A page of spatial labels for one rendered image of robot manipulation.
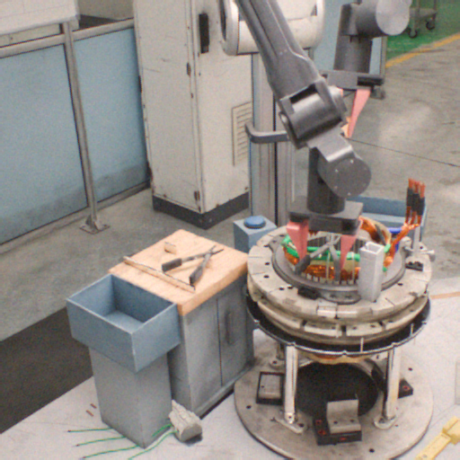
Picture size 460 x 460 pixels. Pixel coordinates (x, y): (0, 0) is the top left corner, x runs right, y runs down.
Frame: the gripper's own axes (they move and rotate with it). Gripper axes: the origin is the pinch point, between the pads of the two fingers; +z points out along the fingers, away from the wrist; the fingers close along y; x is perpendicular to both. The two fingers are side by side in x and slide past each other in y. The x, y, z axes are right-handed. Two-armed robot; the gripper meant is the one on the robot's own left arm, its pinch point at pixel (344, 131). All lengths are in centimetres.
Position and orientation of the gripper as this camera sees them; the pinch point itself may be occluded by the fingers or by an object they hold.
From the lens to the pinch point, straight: 109.5
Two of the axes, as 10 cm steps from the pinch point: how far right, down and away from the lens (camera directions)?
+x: 1.3, -1.4, 9.8
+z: -0.9, 9.8, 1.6
